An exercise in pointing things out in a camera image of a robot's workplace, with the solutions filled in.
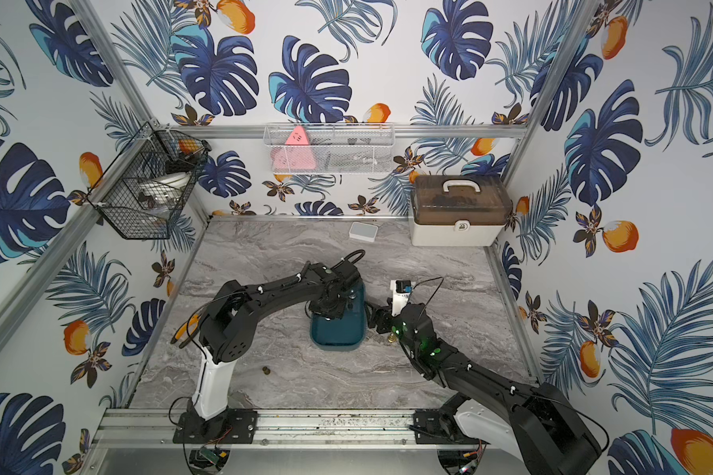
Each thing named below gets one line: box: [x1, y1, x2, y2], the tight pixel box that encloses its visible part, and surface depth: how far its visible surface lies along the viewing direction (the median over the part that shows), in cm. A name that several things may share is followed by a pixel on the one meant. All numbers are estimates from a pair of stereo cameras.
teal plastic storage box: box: [309, 282, 368, 352], surface depth 90 cm
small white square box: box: [348, 221, 380, 243], surface depth 118 cm
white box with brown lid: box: [409, 174, 513, 248], surface depth 103 cm
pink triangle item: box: [270, 125, 317, 171], surface depth 92 cm
